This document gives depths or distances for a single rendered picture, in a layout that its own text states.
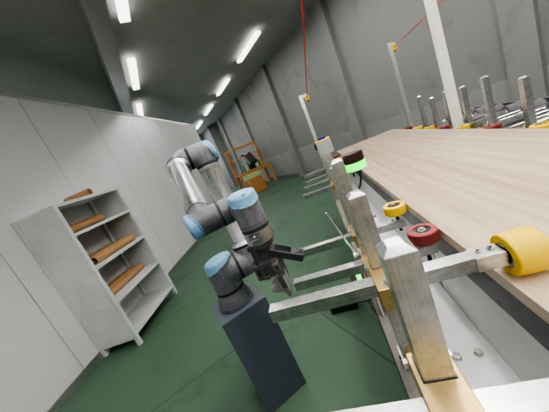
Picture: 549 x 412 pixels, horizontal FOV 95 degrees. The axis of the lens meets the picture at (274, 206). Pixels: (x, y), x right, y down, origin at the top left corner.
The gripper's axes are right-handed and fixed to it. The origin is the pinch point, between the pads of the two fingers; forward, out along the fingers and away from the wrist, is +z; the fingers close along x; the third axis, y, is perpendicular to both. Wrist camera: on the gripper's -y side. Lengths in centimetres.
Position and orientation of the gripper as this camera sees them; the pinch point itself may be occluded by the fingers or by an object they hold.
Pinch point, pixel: (291, 291)
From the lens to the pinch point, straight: 88.2
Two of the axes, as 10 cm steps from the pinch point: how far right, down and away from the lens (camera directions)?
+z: 3.8, 9.0, 2.2
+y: -9.1, 3.4, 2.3
